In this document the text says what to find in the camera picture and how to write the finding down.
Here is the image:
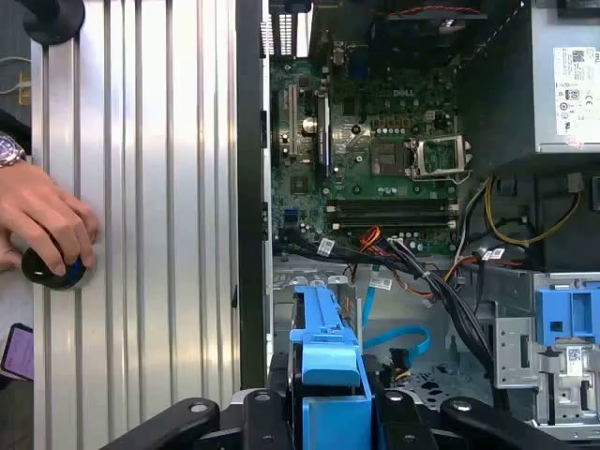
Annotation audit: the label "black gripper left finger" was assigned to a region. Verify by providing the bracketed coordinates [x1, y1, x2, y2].
[100, 353, 304, 450]

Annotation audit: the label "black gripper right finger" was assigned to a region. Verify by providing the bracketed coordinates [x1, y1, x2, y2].
[363, 354, 571, 450]

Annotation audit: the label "red yellow black power wire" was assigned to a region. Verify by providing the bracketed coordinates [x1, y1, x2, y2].
[389, 349, 412, 384]

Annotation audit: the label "blue data wire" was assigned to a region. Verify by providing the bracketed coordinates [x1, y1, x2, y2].
[363, 285, 432, 352]

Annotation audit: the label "hard disk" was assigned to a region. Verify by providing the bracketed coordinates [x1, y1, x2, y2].
[288, 274, 388, 450]

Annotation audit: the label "round black tool blue ring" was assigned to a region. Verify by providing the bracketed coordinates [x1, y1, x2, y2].
[21, 246, 89, 291]

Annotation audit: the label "silver metal disk bay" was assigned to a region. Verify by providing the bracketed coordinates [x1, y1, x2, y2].
[271, 264, 493, 410]

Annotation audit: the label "black RAM slot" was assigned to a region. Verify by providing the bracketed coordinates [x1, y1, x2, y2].
[326, 206, 458, 215]
[326, 221, 458, 232]
[326, 200, 458, 208]
[326, 214, 458, 223]

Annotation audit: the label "black expansion slot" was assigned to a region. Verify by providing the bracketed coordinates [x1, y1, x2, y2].
[316, 93, 332, 178]

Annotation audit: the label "white expansion slot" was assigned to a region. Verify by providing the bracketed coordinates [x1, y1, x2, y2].
[287, 83, 302, 158]

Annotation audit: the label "person's left hand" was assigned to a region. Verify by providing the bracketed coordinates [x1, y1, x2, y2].
[0, 161, 102, 278]

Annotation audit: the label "silver metal drive cage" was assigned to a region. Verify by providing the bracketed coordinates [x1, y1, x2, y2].
[490, 270, 600, 428]

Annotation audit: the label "green motherboard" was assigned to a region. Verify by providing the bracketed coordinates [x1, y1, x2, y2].
[270, 41, 470, 257]

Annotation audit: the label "black open PC case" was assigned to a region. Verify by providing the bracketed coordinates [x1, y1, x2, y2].
[233, 0, 600, 450]

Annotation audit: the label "silver socket cover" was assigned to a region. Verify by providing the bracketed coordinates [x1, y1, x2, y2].
[411, 137, 469, 178]

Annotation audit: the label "smartphone with purple screen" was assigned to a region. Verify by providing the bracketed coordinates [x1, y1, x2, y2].
[0, 322, 36, 383]

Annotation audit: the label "CPU socket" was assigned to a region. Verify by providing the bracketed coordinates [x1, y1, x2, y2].
[405, 134, 473, 184]

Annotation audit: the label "silver chipset heatsink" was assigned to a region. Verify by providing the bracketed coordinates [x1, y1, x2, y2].
[332, 124, 374, 163]

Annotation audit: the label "grey power supply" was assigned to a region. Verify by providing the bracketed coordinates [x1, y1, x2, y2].
[529, 0, 600, 157]

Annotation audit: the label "silver wristwatch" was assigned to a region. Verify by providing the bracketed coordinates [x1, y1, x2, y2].
[0, 133, 28, 169]

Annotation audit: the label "black case fan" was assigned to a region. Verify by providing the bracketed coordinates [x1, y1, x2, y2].
[369, 0, 489, 53]

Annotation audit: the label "round black foot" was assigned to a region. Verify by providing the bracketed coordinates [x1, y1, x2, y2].
[22, 0, 86, 47]

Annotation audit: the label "black cable bundle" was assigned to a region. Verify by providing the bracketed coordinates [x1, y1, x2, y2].
[276, 228, 513, 410]

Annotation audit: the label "orange red wire bundle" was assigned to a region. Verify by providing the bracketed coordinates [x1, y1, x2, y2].
[359, 226, 466, 301]

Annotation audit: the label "blue drive bracket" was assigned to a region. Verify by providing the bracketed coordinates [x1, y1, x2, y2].
[533, 287, 600, 347]

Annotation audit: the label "yellow power wires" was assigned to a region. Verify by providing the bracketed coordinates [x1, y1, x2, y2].
[484, 175, 583, 246]

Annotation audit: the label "red black twisted wire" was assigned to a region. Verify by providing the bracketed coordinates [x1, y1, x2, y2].
[386, 3, 487, 21]

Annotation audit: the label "white cable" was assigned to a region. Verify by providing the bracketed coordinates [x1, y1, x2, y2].
[0, 55, 32, 95]

